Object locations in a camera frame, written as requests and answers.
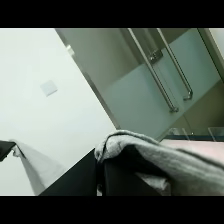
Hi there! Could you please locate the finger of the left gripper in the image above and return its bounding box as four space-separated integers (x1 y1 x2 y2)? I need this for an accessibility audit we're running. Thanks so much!
0 140 17 163

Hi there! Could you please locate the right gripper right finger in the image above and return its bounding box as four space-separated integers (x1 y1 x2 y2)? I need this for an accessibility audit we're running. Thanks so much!
101 146 165 197

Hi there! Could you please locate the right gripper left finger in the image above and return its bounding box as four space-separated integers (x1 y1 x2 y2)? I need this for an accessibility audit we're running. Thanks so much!
39 148 99 197

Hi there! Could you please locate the grey garment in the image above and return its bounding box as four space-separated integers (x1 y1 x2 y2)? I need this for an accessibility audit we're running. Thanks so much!
10 129 224 197

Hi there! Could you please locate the frosted glass door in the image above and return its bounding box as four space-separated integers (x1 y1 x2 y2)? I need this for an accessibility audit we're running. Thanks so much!
54 28 224 141

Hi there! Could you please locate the white wall switch plate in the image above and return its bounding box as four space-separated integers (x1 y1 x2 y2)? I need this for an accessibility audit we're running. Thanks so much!
39 79 59 98

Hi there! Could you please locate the silver door handle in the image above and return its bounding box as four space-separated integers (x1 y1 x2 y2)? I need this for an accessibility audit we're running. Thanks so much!
127 28 180 114
155 28 194 102

